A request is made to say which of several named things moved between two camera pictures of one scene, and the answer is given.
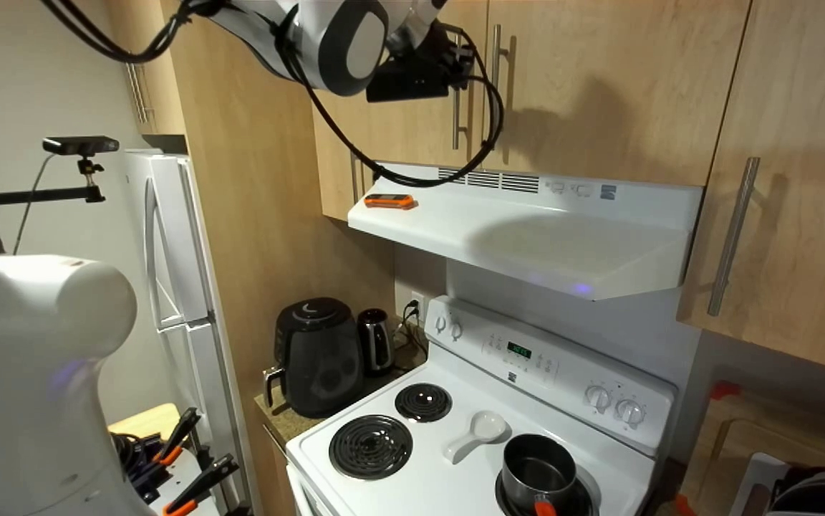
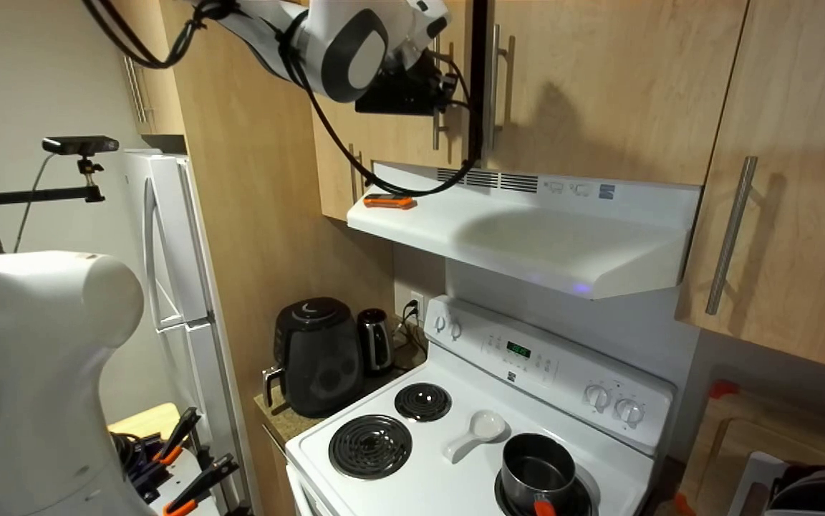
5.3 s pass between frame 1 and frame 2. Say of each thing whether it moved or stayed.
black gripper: moved
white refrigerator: stayed
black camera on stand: stayed
